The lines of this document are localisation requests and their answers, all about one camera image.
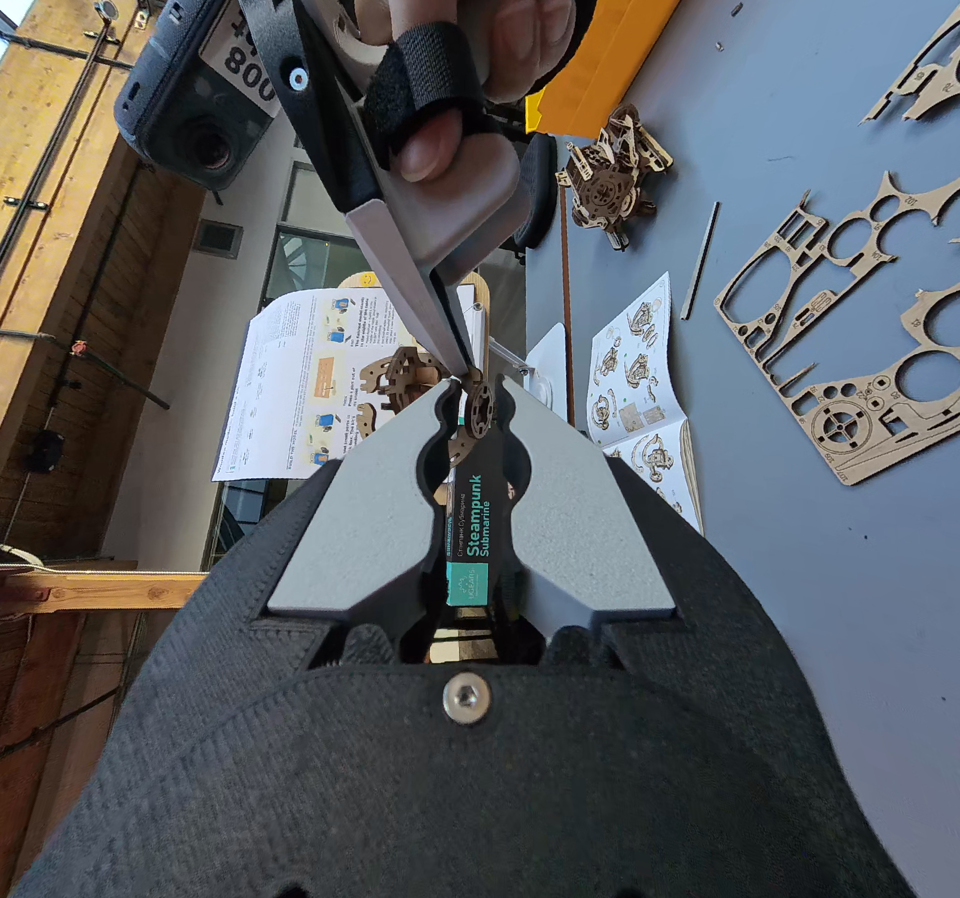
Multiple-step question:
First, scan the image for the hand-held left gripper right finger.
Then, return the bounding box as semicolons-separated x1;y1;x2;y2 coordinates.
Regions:
496;376;678;635

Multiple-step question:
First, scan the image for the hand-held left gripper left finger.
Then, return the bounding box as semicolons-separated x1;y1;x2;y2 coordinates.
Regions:
264;379;462;627

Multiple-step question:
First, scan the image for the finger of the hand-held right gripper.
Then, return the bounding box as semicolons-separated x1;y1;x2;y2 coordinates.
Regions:
345;195;481;376

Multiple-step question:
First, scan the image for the dark wooden model frame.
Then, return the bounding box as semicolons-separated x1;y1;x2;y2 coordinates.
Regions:
356;346;481;475

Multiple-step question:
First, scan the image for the small wooden wheel part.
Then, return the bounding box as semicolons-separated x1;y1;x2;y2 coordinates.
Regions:
461;380;498;440

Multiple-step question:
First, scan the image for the assembled wooden model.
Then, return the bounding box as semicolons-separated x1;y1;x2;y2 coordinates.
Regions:
555;104;674;252

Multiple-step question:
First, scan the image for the large wooden parts sheet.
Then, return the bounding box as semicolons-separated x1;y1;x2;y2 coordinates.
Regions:
712;170;960;486

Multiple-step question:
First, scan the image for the narrow wooden parts sheet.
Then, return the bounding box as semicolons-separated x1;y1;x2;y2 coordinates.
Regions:
860;1;960;126

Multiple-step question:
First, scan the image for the dark glass window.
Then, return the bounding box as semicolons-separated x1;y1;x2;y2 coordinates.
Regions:
202;223;376;569

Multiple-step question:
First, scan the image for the black and teal kit box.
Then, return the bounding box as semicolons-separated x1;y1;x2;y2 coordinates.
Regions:
445;455;511;606

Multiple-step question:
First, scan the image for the white instruction sheet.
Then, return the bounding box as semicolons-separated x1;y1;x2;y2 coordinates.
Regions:
212;289;451;482

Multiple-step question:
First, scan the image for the black office chair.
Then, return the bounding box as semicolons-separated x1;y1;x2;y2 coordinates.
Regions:
512;134;560;265

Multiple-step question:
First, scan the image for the white lamp base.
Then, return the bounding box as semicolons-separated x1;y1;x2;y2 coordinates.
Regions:
521;322;571;426

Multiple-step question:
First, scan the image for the open instruction booklet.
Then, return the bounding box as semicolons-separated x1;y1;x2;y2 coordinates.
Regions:
585;271;706;535

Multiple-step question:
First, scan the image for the black pipe with red valve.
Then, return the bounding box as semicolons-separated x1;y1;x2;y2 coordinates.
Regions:
0;328;172;411

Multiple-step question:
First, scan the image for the thin grey stick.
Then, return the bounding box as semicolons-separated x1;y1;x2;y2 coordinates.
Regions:
680;202;721;321

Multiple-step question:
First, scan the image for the wooden sheet with round cutouts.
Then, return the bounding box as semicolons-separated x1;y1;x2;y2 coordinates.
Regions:
903;286;960;351

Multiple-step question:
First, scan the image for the grey wall vent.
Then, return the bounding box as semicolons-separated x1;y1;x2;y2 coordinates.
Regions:
192;219;245;260

